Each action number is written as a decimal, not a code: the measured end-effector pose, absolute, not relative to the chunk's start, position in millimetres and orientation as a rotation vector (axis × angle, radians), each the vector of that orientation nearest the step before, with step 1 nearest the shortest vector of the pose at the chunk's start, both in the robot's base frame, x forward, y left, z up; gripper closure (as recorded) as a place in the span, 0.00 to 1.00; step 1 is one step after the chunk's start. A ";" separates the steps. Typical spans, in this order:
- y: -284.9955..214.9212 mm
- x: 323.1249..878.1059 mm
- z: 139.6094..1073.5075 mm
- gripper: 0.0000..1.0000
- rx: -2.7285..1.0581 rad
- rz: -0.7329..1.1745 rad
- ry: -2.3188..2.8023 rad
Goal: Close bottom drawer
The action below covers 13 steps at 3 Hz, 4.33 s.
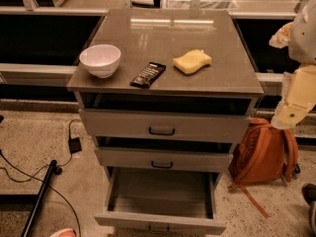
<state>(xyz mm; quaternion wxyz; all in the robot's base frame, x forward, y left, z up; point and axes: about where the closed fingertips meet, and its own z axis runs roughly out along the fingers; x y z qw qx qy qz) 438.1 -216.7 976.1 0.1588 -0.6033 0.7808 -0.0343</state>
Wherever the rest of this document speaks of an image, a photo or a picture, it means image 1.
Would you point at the grey drawer cabinet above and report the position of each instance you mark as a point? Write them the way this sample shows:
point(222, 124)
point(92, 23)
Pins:
point(226, 87)

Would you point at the white bowl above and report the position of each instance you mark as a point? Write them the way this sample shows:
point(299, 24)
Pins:
point(101, 60)

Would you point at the orange backpack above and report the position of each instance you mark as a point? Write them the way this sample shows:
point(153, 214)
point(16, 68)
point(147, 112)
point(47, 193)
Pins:
point(264, 154)

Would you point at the yellow sponge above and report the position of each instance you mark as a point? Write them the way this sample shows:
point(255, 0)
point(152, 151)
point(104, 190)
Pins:
point(192, 61)

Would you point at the dark shoe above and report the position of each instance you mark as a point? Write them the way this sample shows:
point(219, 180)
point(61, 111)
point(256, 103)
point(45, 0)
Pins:
point(309, 195)

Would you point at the grey bottom drawer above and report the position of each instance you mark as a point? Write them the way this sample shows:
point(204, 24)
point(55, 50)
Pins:
point(161, 201)

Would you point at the grey top drawer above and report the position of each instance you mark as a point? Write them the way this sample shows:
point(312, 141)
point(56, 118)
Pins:
point(150, 125)

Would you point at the grey drawer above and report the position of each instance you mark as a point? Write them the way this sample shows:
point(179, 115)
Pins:
point(150, 125)
point(161, 201)
point(163, 159)

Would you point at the grey middle drawer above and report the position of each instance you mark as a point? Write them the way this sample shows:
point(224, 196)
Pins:
point(163, 159)

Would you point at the black pole on floor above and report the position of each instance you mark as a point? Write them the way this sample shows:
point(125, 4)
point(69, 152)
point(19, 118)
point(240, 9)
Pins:
point(39, 199)

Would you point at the black snack bar wrapper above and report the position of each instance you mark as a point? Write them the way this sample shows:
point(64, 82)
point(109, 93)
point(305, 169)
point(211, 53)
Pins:
point(148, 75)

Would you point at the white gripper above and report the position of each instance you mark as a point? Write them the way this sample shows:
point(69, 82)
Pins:
point(304, 39)

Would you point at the black power adapter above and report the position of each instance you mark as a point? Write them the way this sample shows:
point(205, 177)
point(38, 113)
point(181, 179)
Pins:
point(74, 145)

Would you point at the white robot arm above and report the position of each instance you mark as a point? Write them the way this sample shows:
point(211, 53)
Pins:
point(299, 36)

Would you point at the pink shoe tip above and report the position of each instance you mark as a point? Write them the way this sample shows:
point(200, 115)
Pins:
point(67, 232)

